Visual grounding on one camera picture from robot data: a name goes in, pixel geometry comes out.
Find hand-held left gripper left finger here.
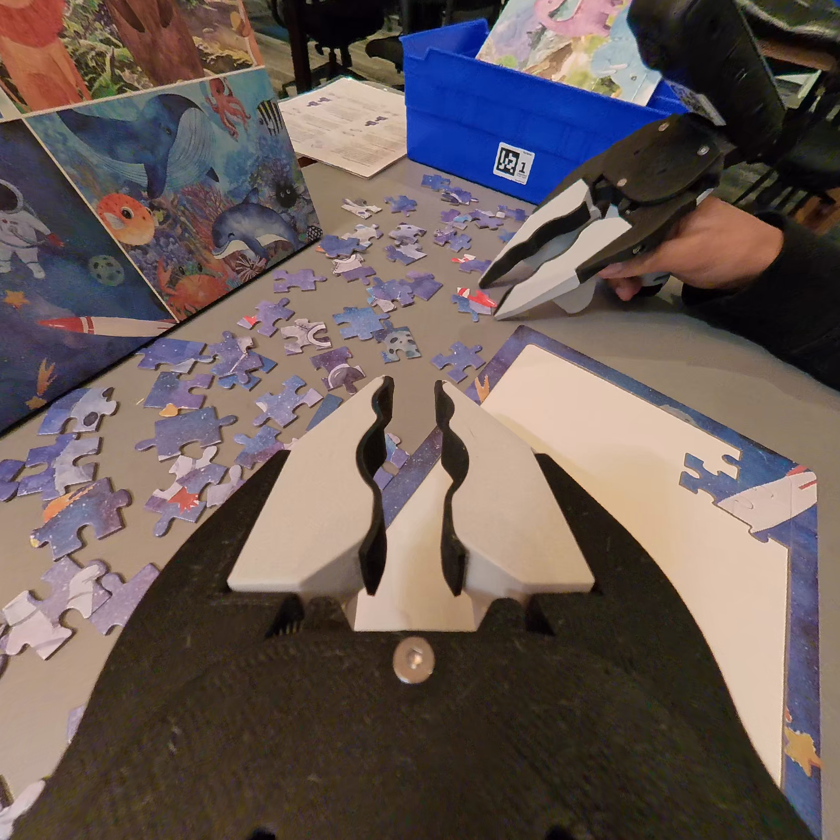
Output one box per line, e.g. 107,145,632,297
227,375,395,599

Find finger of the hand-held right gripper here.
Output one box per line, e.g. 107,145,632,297
478,177,599,290
492,217,636,322

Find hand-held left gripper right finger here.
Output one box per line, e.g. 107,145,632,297
434,379,596,601

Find red white puzzle piece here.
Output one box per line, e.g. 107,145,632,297
451,287,498,322

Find blue framed puzzle tray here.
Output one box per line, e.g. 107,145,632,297
381,325,824,837

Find scatter of purple puzzle pieces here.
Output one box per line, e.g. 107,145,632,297
0,174,534,831

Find person's right forearm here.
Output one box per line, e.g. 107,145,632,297
682,210,840,391

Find person's right hand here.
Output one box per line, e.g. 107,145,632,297
600,197,788,303

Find blue plastic bin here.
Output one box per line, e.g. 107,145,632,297
400,18,690,204

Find black office chair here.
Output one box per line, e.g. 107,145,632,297
761,39,840,198

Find dinosaur puzzle board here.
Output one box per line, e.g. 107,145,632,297
476,0,664,106

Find laminated instruction sheet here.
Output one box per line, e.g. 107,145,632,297
279,77,409,179

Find assembled rocket puzzle section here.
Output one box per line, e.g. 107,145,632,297
679,451,819,546

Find illustrated puzzle box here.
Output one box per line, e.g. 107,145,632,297
0,0,322,434

